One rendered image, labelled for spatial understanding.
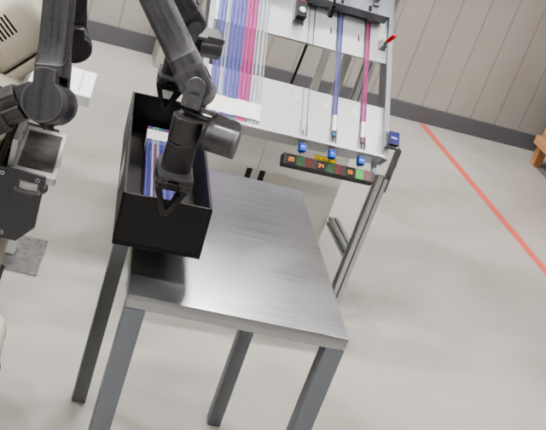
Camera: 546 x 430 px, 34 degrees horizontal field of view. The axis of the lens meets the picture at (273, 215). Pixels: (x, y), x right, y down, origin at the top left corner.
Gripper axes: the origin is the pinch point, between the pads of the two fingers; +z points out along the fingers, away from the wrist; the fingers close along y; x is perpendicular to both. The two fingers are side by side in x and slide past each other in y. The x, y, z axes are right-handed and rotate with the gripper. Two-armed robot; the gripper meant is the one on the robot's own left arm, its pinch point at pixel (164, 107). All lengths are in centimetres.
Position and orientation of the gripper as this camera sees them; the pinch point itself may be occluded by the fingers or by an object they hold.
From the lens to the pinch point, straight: 221.6
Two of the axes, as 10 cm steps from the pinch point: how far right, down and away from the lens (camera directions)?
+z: -2.8, 8.6, 4.2
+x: -9.5, -2.1, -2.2
